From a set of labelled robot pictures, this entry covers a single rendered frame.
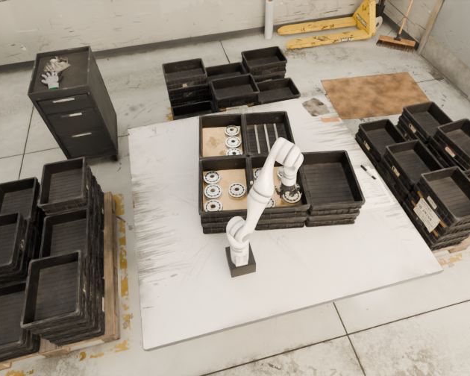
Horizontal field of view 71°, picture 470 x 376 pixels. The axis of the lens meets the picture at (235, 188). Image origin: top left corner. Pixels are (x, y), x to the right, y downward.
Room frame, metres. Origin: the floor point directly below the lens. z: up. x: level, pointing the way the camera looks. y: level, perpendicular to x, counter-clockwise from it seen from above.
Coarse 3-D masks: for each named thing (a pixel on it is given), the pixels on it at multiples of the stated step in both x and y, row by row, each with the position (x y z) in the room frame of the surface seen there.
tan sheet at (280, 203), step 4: (256, 168) 1.37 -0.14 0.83; (276, 168) 1.36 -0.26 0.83; (276, 172) 1.33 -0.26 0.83; (276, 176) 1.30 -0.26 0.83; (276, 180) 1.27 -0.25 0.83; (276, 184) 1.23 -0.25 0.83; (296, 184) 1.23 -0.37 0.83; (276, 192) 1.17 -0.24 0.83; (272, 196) 1.15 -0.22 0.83; (276, 196) 1.14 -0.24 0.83; (276, 200) 1.12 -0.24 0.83; (280, 200) 1.12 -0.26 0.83; (276, 204) 1.09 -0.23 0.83; (280, 204) 1.09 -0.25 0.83; (284, 204) 1.08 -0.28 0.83; (296, 204) 1.08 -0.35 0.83; (300, 204) 1.08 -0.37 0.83
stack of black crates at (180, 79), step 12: (192, 60) 3.04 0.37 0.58; (168, 72) 2.98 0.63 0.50; (180, 72) 2.99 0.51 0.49; (192, 72) 2.98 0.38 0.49; (204, 72) 2.84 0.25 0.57; (168, 84) 2.71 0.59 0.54; (180, 84) 2.74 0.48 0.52; (192, 84) 2.75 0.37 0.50; (204, 84) 2.77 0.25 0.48; (180, 96) 2.73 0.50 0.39; (192, 96) 2.75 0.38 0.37; (204, 96) 2.78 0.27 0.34
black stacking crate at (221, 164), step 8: (208, 160) 1.36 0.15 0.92; (216, 160) 1.36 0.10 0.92; (224, 160) 1.37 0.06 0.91; (232, 160) 1.37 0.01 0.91; (240, 160) 1.37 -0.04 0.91; (208, 168) 1.36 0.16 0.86; (216, 168) 1.36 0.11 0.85; (224, 168) 1.37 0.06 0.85; (232, 168) 1.37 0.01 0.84; (240, 168) 1.37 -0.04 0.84; (248, 184) 1.18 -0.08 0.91; (248, 192) 1.17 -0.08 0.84; (208, 216) 0.99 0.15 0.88; (216, 216) 0.99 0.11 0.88; (224, 216) 0.99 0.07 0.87; (232, 216) 0.99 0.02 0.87; (240, 216) 0.99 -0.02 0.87
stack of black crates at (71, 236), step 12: (48, 216) 1.30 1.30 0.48; (60, 216) 1.31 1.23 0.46; (72, 216) 1.33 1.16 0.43; (84, 216) 1.35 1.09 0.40; (48, 228) 1.24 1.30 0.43; (60, 228) 1.27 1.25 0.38; (72, 228) 1.26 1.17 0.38; (84, 228) 1.26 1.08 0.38; (96, 228) 1.31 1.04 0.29; (48, 240) 1.15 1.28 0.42; (60, 240) 1.17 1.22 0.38; (72, 240) 1.16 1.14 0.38; (84, 240) 1.16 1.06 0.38; (96, 240) 1.20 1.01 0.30; (48, 252) 1.07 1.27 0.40; (60, 252) 1.08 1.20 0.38; (84, 252) 1.07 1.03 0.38; (96, 252) 1.12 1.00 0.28; (96, 264) 1.02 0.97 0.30
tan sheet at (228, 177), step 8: (224, 176) 1.31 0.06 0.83; (232, 176) 1.31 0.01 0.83; (240, 176) 1.31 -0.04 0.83; (224, 184) 1.25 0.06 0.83; (224, 192) 1.19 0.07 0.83; (224, 200) 1.13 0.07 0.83; (232, 200) 1.13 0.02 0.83; (240, 200) 1.13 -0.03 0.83; (224, 208) 1.07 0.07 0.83; (232, 208) 1.07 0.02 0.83; (240, 208) 1.07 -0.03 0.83
